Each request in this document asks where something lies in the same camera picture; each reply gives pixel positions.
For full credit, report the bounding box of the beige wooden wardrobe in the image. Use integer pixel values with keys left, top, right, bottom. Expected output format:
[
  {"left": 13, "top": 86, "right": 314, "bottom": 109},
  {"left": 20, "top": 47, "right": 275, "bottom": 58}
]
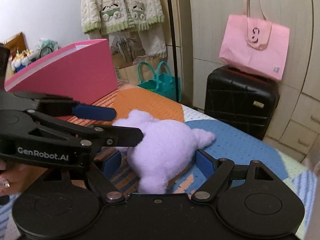
[{"left": 190, "top": 0, "right": 319, "bottom": 161}]

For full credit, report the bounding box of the cream knitted cardigan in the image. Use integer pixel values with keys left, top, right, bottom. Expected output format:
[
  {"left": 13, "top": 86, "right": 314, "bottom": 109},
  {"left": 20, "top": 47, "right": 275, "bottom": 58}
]
[{"left": 80, "top": 0, "right": 167, "bottom": 58}]

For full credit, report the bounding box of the brown paper bag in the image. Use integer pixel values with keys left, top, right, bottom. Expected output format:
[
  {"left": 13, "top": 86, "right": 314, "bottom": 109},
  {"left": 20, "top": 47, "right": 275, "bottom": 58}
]
[{"left": 114, "top": 64, "right": 154, "bottom": 85}]

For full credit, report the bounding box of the pink tote bag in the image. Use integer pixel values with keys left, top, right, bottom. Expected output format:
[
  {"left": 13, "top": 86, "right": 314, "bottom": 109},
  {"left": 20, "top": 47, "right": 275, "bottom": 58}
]
[{"left": 219, "top": 0, "right": 290, "bottom": 81}]

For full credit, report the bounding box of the lilac plush toy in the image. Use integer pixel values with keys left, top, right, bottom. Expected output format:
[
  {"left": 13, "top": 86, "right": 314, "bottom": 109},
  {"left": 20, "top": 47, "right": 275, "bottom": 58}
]
[{"left": 113, "top": 109, "right": 215, "bottom": 194}]

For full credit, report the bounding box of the pink cardboard box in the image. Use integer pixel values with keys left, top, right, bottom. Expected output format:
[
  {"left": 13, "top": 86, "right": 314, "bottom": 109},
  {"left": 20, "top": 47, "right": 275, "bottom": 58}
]
[{"left": 4, "top": 39, "right": 118, "bottom": 104}]

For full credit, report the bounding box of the person's left hand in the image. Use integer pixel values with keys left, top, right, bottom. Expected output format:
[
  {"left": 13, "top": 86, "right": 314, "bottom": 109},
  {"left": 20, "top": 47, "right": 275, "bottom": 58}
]
[{"left": 1, "top": 160, "right": 47, "bottom": 197}]

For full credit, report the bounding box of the black suitcase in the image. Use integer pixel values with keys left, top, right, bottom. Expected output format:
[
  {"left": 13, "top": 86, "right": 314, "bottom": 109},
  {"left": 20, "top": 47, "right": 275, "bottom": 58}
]
[{"left": 204, "top": 65, "right": 280, "bottom": 140}]

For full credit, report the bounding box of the teal felt bag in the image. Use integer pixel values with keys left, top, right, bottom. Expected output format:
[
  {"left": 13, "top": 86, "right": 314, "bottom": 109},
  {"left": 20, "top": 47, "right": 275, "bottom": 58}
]
[{"left": 137, "top": 61, "right": 182, "bottom": 102}]

